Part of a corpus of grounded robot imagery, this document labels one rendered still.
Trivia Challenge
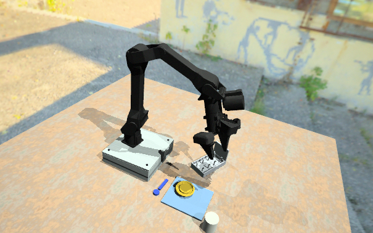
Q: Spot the dark grey cylinder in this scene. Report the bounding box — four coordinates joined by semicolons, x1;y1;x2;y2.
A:
202;212;219;233

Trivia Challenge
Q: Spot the light blue square mat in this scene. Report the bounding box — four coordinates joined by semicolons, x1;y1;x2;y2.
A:
161;176;214;221

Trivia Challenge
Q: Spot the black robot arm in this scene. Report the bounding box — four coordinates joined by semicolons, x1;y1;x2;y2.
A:
120;43;245;148

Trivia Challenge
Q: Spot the yellow round plate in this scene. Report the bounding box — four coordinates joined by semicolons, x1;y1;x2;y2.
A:
175;181;195;197

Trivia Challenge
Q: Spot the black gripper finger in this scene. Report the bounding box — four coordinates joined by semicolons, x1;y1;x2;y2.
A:
200;141;215;160
218;132;230;152

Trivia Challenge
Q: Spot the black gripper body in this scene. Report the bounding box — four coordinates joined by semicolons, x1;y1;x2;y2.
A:
193;111;225;145

